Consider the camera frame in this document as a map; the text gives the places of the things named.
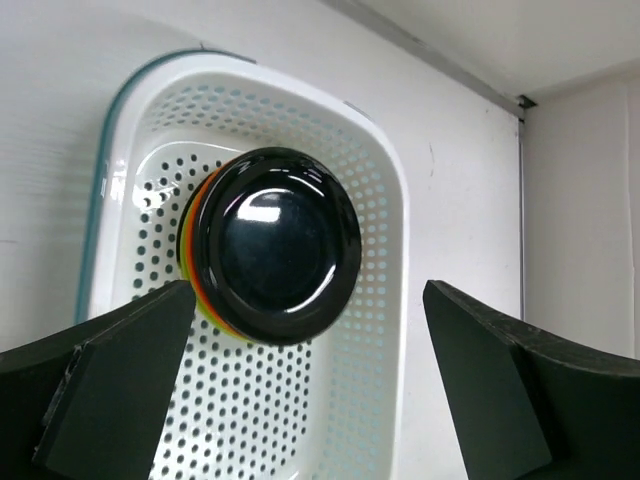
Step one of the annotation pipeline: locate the green plate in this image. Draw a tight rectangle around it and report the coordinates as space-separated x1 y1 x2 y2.
179 260 250 342

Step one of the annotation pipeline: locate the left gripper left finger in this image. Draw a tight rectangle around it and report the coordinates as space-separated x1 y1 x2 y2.
1 281 195 479

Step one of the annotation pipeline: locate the aluminium rail back edge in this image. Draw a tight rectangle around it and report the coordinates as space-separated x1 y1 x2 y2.
323 1 526 320

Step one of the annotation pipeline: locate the black plate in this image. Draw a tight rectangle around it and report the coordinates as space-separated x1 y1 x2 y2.
225 147 362 345

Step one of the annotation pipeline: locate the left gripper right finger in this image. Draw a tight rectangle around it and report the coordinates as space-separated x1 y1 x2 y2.
423 280 639 479

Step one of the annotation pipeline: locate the orange plate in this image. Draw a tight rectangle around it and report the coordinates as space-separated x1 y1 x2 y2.
176 160 241 326

